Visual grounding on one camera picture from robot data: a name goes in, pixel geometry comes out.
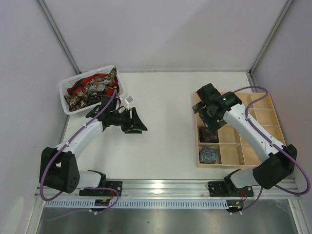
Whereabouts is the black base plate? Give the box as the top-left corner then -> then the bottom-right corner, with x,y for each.
79,180 -> 123,196
207,181 -> 254,197

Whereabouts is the right aluminium frame post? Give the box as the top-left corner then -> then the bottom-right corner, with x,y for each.
249,0 -> 295,76

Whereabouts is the aluminium frame post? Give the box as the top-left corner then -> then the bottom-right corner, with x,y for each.
35,0 -> 81,75
249,0 -> 295,76

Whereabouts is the white slotted cable duct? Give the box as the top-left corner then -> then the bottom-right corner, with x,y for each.
45,198 -> 229,209

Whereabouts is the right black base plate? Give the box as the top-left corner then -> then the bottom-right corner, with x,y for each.
207,181 -> 254,197

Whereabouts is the wooden compartment tray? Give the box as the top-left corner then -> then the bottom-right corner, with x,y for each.
195,95 -> 285,170

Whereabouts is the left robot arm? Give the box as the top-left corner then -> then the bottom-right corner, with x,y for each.
39,96 -> 148,194

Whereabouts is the aluminium rail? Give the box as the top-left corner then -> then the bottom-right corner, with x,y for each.
43,179 -> 300,199

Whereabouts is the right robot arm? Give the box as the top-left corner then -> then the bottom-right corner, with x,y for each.
192,84 -> 297,194

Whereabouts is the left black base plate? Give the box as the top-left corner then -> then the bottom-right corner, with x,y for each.
79,180 -> 123,196

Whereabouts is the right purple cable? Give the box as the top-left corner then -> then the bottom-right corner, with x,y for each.
229,85 -> 311,215

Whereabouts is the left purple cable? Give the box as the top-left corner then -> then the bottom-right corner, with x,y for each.
40,89 -> 121,221

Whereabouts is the brown floral tie in basket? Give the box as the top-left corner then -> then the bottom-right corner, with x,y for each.
64,67 -> 117,112

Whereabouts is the dark paisley necktie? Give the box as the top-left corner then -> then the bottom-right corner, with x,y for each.
198,127 -> 219,143

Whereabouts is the purple cable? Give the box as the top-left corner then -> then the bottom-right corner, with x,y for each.
40,89 -> 121,221
229,85 -> 311,215

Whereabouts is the red patterned tie in basket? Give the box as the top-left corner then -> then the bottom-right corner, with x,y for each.
67,73 -> 120,97

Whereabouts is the left aluminium frame post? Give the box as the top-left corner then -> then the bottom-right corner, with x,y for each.
35,0 -> 81,75

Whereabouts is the rolled grey tie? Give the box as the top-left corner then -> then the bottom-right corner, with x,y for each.
199,147 -> 218,164

